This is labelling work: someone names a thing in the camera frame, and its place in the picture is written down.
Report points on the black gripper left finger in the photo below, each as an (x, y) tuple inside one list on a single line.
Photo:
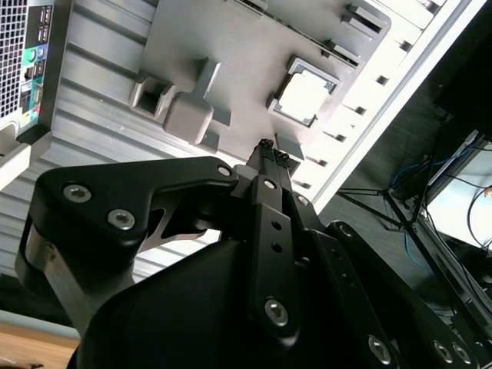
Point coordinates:
[(88, 215)]

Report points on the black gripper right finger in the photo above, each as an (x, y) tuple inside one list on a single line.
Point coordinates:
[(346, 269)]

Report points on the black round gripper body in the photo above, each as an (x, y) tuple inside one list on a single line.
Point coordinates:
[(184, 315)]

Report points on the silver CPU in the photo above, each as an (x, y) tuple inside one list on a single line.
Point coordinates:
[(305, 96)]

